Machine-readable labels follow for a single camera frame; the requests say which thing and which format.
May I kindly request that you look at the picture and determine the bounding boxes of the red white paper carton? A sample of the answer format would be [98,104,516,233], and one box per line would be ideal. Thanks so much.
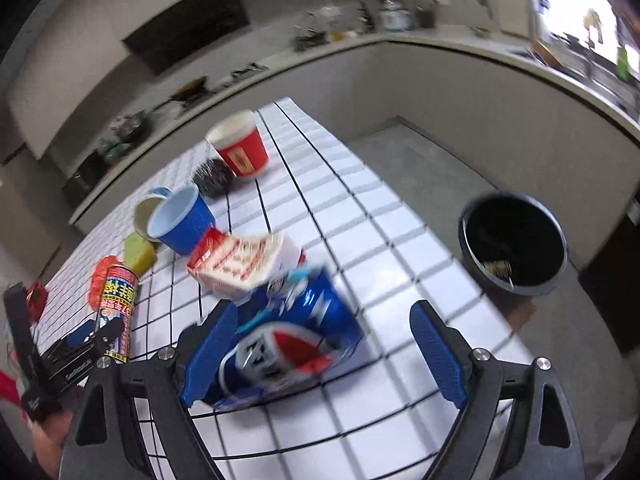
[186,227,307,301]

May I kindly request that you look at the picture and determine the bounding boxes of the red paper cup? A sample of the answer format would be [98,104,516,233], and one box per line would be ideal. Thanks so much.
[205,110,270,178]

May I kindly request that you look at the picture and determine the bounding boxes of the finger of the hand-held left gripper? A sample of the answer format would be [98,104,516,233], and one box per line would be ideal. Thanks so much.
[52,329,96,355]
[42,317,125,392]

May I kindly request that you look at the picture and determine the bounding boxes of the gold crumpled wrapper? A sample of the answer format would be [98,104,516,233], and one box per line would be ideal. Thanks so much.
[482,259,514,287]

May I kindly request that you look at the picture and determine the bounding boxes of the yellow green sponge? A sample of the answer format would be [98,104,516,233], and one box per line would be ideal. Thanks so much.
[123,233,159,277]

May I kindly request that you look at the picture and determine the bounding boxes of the brown cardboard sheet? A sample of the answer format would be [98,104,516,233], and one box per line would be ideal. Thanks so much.
[502,294,539,334]

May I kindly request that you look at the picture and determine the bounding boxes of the red plastic wrapper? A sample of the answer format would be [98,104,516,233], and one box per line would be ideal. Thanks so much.
[25,282,49,322]

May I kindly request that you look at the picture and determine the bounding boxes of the brown wooden box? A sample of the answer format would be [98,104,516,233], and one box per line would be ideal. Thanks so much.
[532,40,561,66]

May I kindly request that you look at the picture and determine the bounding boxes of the blue paper cup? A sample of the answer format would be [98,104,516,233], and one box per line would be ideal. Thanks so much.
[146,185,217,257]

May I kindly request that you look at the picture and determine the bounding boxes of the black appliance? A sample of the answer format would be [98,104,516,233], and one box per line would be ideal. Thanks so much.
[62,152,108,206]

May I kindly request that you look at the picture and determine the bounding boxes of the black wok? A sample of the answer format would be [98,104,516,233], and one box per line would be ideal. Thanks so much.
[170,77,211,107]

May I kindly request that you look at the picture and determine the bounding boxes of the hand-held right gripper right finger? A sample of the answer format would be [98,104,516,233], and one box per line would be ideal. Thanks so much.
[409,300,587,480]

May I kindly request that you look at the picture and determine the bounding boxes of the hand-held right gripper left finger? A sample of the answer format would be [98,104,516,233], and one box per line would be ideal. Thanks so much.
[60,300,241,480]

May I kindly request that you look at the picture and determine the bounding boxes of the grey cooking pot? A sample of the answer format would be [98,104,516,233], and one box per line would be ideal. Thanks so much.
[107,112,151,144]

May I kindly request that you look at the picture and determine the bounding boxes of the black range hood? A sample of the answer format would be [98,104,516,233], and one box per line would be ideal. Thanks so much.
[122,0,251,76]

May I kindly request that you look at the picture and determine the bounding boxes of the gas stove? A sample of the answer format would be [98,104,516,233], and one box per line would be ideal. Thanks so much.
[220,62,269,82]

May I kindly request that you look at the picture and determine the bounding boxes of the grey kitchen counter cabinets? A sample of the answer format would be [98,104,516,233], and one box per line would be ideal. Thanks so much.
[67,30,640,281]

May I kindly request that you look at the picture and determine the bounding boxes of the black trash bin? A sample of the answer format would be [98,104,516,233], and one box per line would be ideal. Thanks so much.
[458,191,569,296]

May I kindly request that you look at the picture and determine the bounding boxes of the yellow red spray can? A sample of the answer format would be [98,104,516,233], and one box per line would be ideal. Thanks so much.
[90,265,138,363]

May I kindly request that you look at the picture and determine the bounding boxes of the clear glass bottle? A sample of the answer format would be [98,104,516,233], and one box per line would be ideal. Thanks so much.
[317,0,342,41]

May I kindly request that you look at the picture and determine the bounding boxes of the steel wool scrubber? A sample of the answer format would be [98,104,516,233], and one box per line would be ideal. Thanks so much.
[190,158,235,200]

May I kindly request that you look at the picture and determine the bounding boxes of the person's left hand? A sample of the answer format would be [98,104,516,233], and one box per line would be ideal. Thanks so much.
[30,405,76,476]

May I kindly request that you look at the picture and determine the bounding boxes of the green teapot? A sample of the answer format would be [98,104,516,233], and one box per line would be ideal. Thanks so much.
[97,137,131,164]

